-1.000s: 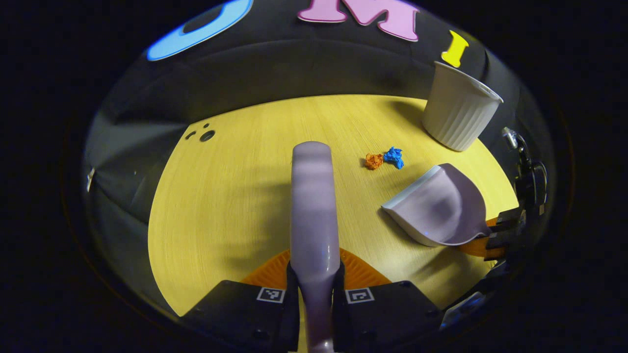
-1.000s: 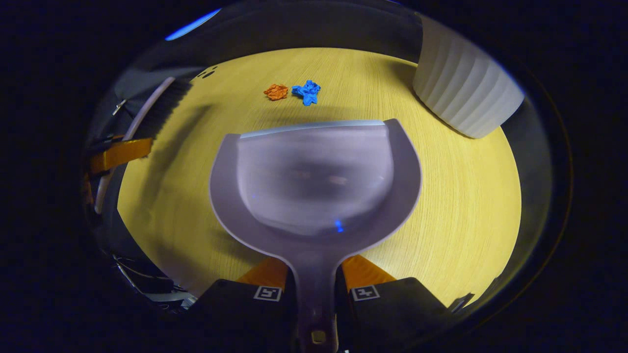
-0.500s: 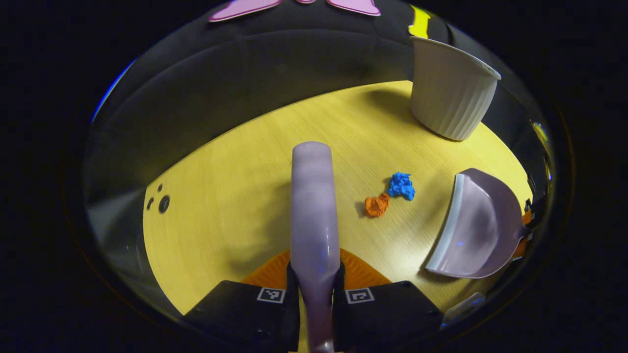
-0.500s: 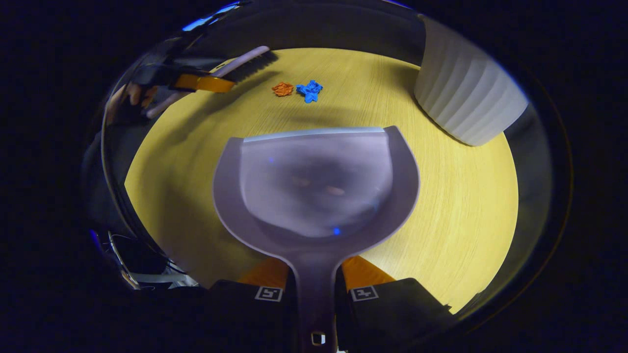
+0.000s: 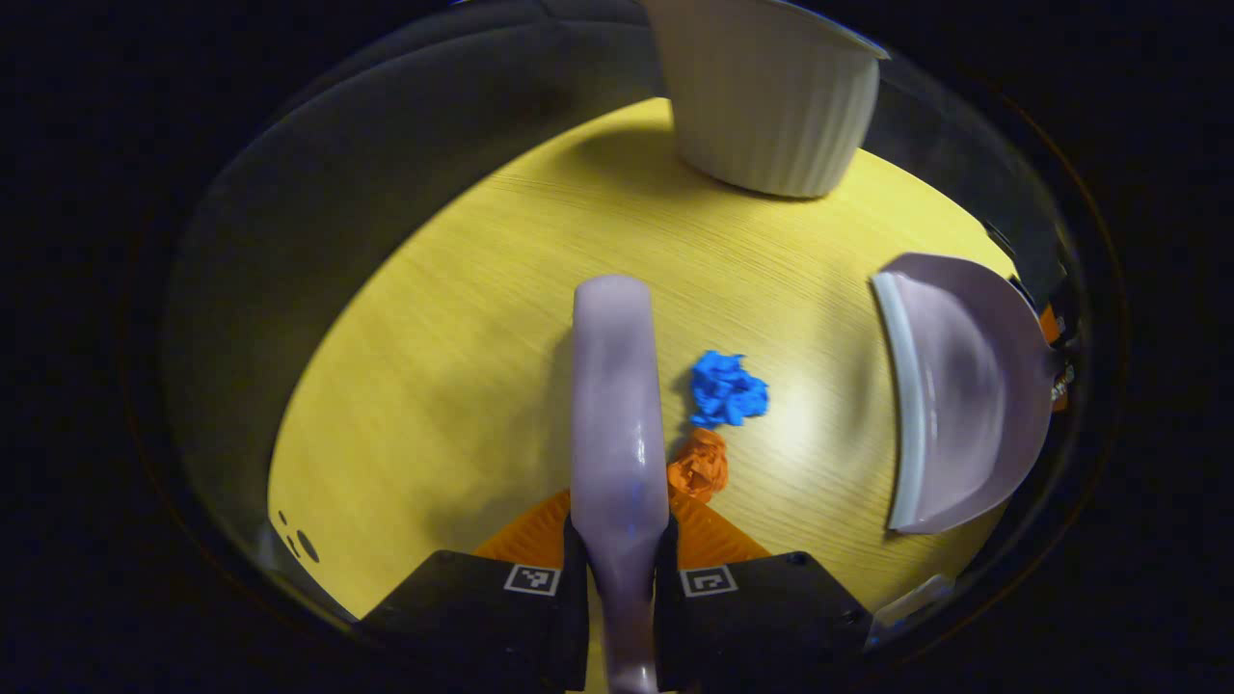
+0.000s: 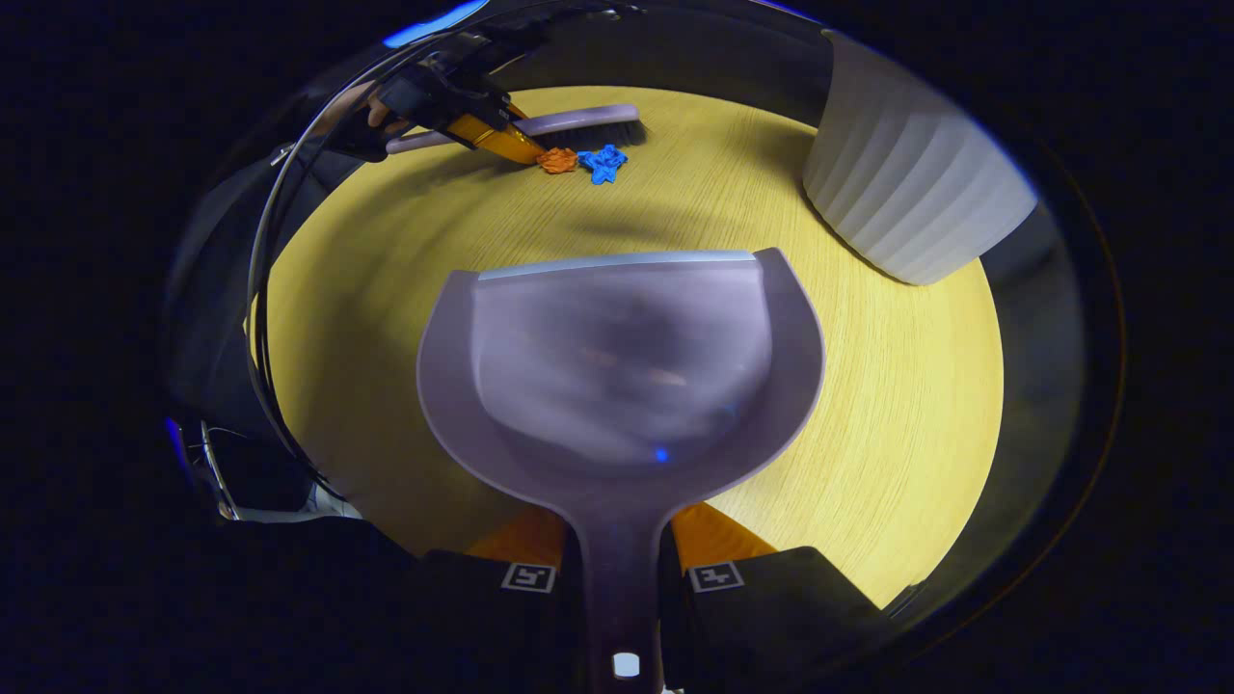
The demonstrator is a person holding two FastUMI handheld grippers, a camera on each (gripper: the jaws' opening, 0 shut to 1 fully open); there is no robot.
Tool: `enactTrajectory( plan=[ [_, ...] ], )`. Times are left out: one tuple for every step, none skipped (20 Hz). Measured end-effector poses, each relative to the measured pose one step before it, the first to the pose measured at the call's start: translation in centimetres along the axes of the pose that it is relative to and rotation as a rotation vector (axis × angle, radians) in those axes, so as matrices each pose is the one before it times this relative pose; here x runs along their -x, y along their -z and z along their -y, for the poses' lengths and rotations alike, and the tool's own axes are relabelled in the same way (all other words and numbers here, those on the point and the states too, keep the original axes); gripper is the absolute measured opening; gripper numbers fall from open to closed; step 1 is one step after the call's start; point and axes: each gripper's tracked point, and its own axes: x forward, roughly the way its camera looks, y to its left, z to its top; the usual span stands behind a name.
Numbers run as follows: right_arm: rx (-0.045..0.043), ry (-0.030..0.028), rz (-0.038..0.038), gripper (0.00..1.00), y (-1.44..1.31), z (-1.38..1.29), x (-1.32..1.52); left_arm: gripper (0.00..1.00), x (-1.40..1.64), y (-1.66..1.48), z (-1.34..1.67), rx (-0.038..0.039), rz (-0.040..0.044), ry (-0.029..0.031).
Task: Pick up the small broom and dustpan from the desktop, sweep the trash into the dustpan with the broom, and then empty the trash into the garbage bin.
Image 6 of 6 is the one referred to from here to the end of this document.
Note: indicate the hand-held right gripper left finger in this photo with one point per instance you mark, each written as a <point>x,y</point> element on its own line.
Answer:
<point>482,617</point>

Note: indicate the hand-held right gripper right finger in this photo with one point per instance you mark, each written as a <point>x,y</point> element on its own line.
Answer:
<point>771,617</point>

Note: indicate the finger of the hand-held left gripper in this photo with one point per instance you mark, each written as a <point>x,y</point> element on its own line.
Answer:
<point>496,138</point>

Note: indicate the orange paper trash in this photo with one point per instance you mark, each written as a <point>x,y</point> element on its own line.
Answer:
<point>557,160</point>

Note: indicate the small pink broom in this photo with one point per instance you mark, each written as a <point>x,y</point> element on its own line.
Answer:
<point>578,122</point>

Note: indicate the blue paper trash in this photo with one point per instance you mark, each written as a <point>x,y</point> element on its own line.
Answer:
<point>603,164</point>

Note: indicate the pink dustpan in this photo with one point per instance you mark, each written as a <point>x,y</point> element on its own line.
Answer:
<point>617,366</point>

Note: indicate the white ribbed garbage bin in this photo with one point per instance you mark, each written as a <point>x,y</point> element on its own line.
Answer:
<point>916,183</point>

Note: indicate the wooden desktop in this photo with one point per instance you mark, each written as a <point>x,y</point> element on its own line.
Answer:
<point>868,405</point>

